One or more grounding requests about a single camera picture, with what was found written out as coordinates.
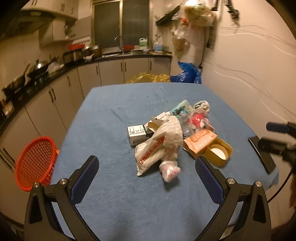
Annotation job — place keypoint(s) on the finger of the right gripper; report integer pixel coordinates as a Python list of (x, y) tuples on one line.
[(278, 148), (281, 127)]

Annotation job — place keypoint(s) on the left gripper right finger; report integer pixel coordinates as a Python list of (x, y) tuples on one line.
[(253, 221)]

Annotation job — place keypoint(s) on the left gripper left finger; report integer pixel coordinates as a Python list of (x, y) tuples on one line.
[(41, 222)]

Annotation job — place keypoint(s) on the yellow square plastic cup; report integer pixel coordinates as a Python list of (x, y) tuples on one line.
[(218, 153)]

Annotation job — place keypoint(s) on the red white foot carton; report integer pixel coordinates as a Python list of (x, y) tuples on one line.
[(199, 121)]

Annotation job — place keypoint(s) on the white sock ball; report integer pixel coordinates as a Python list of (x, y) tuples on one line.
[(202, 105)]

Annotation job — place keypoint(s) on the teal plastic wrapper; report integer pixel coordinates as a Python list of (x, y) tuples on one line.
[(184, 107)]

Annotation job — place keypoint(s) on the pink tissue packet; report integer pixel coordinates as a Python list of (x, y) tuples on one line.
[(169, 170)]

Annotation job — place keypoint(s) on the black white small box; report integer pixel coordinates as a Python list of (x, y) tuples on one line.
[(138, 134)]

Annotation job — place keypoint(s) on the red plastic mesh basket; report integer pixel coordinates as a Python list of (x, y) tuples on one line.
[(36, 163)]

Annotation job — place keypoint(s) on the blue plastic bag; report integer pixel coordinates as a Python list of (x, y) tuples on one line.
[(190, 74)]

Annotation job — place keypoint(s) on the grey base cabinets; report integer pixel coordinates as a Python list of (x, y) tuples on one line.
[(48, 108)]

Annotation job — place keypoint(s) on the hanging white plastic bags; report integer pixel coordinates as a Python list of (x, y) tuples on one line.
[(190, 23)]

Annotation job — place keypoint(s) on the yellow plastic bag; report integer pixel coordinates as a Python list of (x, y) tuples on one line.
[(149, 78)]

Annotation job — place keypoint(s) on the lidded steel wok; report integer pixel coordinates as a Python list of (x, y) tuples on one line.
[(40, 67)]

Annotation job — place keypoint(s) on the green white detergent jug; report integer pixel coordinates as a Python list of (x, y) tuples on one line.
[(143, 42)]

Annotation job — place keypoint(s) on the steel rice cooker pot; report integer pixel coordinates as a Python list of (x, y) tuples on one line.
[(72, 56)]

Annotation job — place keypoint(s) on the red bowl at sink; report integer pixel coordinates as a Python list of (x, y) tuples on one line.
[(128, 48)]

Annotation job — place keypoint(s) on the dark window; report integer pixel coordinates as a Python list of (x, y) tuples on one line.
[(120, 23)]

